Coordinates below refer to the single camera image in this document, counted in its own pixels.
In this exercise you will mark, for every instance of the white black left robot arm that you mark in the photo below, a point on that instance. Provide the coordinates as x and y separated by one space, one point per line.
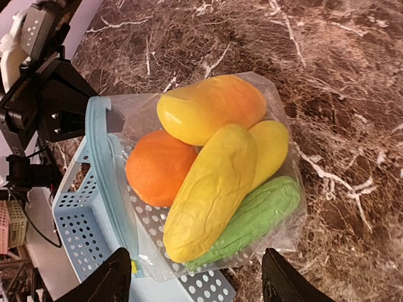
36 33

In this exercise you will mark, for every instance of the orange yellow toy mango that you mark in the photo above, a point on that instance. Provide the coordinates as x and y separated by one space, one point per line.
194 113

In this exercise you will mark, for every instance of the light blue perforated plastic basket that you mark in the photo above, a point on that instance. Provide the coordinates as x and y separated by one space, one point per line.
88 239

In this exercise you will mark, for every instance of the yellow wrinkled toy fruit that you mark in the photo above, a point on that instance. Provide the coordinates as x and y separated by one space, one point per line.
212 191

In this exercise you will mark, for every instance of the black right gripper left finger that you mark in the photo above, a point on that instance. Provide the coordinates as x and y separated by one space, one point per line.
109 282

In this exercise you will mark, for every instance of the orange toy fruit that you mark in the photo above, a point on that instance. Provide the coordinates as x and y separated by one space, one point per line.
157 167

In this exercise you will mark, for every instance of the green toy bitter gourd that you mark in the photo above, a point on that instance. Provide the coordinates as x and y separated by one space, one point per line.
260 211

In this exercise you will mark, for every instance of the clear zip bag blue zipper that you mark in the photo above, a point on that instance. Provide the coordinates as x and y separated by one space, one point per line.
109 153

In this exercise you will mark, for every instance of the pink perforated basket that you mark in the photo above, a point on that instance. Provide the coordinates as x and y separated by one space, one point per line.
4 228

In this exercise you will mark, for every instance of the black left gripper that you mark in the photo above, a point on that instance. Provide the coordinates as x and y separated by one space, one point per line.
55 78

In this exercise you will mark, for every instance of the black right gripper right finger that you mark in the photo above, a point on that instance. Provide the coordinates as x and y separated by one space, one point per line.
282 282

